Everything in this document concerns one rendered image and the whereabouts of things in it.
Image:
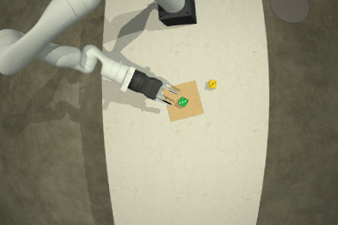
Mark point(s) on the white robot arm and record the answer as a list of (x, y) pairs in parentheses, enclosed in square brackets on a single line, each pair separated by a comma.
[(16, 53)]

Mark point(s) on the green die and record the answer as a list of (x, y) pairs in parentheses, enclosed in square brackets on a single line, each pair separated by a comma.
[(183, 102)]

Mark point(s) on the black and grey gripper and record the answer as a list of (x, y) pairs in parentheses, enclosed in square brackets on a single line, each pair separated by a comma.
[(139, 82)]

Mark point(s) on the yellow die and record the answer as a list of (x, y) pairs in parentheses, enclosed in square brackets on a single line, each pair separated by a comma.
[(212, 84)]

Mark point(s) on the tan square mat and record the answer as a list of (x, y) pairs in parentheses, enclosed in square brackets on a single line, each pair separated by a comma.
[(188, 91)]

